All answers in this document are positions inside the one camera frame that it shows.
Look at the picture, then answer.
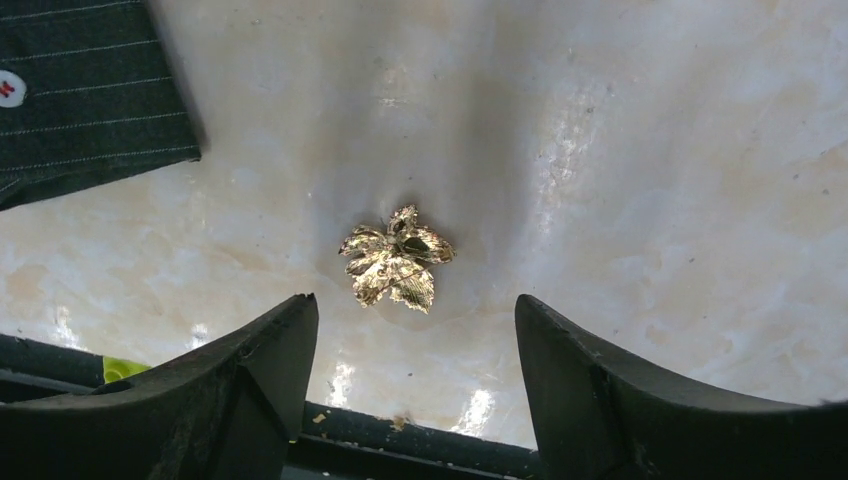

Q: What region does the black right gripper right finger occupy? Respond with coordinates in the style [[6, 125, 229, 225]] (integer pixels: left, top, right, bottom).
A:
[[514, 294, 847, 479]]

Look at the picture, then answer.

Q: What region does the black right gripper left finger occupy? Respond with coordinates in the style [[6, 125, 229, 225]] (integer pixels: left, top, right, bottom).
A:
[[1, 294, 319, 479]]

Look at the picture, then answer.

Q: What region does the gold brooch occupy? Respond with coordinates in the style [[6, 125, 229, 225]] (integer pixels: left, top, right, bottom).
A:
[[338, 204, 456, 314]]

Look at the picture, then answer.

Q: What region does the dark pinstriped garment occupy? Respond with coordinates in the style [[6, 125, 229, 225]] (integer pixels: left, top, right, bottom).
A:
[[1, 0, 201, 210]]

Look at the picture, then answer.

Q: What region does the green flat brick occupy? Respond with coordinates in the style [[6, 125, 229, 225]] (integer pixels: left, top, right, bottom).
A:
[[102, 356, 151, 384]]

